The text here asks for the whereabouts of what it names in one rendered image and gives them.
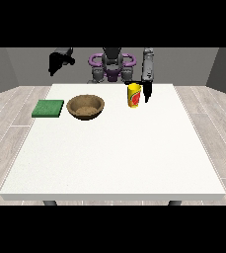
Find brown wooden bowl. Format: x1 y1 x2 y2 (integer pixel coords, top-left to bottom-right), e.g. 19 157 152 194
66 94 106 122

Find grey robot trunk purple rings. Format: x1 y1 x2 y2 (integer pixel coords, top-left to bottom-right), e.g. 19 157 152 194
87 47 137 85

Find green square pad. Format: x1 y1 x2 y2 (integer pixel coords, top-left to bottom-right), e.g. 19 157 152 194
31 99 65 119

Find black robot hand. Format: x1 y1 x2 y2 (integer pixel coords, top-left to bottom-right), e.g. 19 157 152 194
124 78 153 104
47 49 76 77

